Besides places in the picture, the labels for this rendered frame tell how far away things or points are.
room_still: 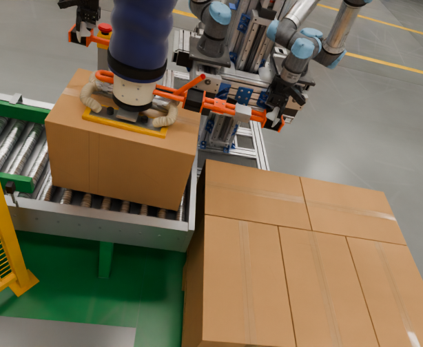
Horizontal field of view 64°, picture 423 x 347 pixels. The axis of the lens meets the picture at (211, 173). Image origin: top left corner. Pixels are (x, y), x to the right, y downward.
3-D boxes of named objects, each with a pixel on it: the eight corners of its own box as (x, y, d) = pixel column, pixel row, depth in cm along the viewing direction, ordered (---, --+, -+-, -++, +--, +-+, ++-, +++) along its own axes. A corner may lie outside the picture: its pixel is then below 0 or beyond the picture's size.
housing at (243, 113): (232, 120, 145) (235, 111, 142) (232, 110, 150) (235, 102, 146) (247, 124, 146) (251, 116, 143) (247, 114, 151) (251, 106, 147)
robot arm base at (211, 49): (195, 40, 186) (200, 22, 179) (222, 46, 190) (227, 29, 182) (196, 54, 176) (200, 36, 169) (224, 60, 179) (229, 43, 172)
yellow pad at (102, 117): (81, 119, 136) (81, 109, 132) (89, 104, 143) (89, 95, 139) (164, 139, 141) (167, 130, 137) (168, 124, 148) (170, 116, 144)
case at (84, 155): (52, 185, 158) (43, 120, 130) (80, 131, 186) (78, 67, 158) (177, 211, 167) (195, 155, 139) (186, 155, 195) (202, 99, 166)
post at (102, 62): (94, 166, 242) (96, 34, 171) (97, 160, 247) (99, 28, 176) (105, 168, 244) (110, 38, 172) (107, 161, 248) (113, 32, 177)
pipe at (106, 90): (83, 109, 135) (83, 98, 130) (100, 76, 152) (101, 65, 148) (167, 130, 139) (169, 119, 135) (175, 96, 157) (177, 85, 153)
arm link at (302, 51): (320, 43, 125) (311, 49, 119) (306, 69, 132) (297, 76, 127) (301, 34, 126) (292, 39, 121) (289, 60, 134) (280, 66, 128)
